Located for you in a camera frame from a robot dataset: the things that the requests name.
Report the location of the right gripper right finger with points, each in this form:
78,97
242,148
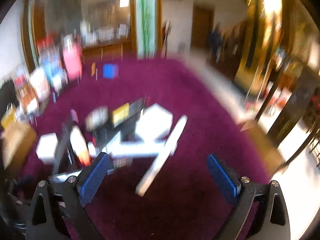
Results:
271,220

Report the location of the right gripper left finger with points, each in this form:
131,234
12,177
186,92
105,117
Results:
55,203

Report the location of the white barcode tube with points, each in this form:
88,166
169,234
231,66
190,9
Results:
162,157

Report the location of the white paper card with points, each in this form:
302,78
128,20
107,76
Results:
155,123

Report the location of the white square box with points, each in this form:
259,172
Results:
46,147

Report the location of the orange white glue bottle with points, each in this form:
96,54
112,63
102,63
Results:
79,146

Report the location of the purple velvet tablecloth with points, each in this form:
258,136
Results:
183,202

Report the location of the wooden chair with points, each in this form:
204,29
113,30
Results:
267,143

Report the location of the blue lighter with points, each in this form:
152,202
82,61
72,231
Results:
110,71

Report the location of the pink knitted cup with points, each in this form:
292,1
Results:
72,55

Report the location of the person in dark jacket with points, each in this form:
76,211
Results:
215,41

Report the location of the wooden door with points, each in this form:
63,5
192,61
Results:
202,25

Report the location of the bamboo painted glass panel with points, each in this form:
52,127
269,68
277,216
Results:
146,28

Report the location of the yellow handled screwdriver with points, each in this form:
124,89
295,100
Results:
94,71

